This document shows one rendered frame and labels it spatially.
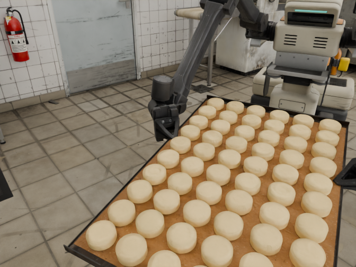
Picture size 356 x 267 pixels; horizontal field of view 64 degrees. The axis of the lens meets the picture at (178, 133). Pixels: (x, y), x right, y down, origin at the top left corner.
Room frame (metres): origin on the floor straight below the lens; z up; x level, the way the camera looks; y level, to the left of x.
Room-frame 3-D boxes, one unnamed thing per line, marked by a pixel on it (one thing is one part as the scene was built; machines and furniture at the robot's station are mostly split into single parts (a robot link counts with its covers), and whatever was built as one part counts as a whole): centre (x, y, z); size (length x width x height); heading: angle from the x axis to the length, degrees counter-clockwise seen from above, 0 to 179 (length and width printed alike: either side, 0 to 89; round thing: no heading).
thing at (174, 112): (0.67, 0.02, 0.99); 0.09 x 0.07 x 0.07; 17
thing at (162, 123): (0.67, 0.02, 0.97); 0.09 x 0.07 x 0.07; 17
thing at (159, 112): (0.74, 0.04, 0.98); 0.07 x 0.07 x 0.10; 17
